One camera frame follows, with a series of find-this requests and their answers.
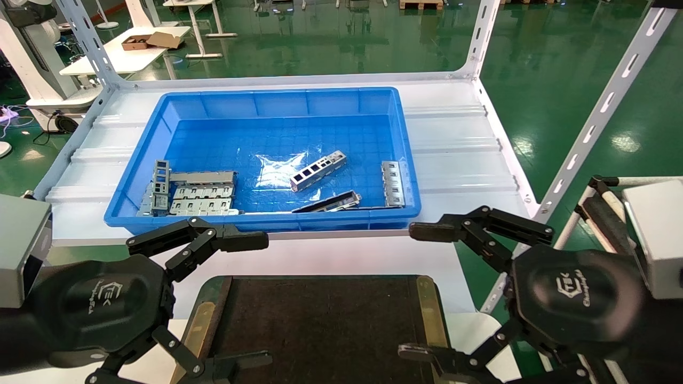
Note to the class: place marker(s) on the white frame with black pads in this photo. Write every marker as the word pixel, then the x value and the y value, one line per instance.
pixel 600 213

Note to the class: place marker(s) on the white power strip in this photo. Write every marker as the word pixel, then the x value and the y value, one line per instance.
pixel 6 113

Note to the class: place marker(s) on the white round base stand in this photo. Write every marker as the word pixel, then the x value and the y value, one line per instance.
pixel 108 25

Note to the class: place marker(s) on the silver cage with square holes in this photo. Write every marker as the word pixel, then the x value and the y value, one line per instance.
pixel 320 169

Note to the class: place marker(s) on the white wheeled robot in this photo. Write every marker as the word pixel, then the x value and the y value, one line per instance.
pixel 37 64

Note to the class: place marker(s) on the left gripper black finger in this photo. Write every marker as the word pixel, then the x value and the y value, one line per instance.
pixel 240 241

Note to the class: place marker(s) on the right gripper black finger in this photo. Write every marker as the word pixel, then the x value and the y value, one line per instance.
pixel 435 229

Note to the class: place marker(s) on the white work table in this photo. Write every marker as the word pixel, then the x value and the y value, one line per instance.
pixel 128 58

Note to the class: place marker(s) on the white machine pedestal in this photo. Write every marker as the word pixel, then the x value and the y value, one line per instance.
pixel 140 13

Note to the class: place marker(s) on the white metal shelf rack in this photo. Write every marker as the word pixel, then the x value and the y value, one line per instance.
pixel 459 154

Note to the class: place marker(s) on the white desk with legs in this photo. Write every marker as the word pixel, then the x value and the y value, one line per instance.
pixel 197 29

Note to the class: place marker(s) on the grey metal cage part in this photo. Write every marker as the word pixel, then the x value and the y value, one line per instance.
pixel 161 181

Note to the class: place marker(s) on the dark metal cage part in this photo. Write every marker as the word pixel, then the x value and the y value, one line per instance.
pixel 333 202

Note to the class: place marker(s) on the black rectangular tray container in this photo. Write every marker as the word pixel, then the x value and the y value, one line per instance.
pixel 320 330

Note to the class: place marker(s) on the silver perforated metal bracket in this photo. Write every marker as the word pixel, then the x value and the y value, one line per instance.
pixel 394 184

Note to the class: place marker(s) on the white round floor base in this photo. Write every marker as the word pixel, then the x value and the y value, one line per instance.
pixel 4 149

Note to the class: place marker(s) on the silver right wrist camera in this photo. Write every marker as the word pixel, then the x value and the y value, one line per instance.
pixel 656 240

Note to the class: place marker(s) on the wooden pallet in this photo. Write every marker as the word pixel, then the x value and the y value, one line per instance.
pixel 421 4

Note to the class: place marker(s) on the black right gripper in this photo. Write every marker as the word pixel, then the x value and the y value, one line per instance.
pixel 576 298

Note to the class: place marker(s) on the silver slotted metal plate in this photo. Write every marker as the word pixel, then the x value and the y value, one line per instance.
pixel 203 192
pixel 203 207

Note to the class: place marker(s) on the clear plastic film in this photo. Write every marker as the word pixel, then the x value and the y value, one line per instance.
pixel 272 170

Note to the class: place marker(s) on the blue plastic bin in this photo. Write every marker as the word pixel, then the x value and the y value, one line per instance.
pixel 277 104

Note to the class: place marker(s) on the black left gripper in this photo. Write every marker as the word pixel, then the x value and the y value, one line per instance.
pixel 90 304

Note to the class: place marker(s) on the long grey metal cage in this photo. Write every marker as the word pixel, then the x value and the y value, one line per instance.
pixel 203 177

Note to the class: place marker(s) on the open cardboard box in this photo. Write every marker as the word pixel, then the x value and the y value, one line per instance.
pixel 163 40

